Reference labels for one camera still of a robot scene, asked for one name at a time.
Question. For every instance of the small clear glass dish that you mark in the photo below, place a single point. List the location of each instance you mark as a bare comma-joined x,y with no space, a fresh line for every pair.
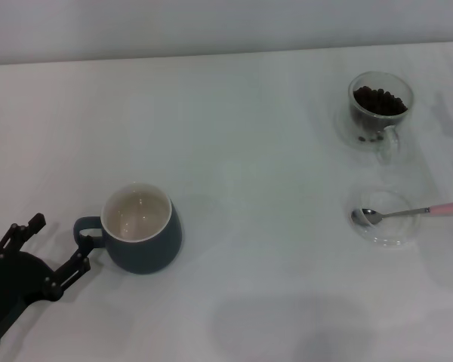
392,234

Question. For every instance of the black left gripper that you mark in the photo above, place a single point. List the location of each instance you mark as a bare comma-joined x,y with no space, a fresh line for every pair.
15,283

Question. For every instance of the heap of coffee beans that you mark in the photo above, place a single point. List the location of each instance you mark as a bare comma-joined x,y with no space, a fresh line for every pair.
379,102

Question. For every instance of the dark teal ceramic mug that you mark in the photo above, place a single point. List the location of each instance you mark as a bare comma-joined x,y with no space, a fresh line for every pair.
143,252

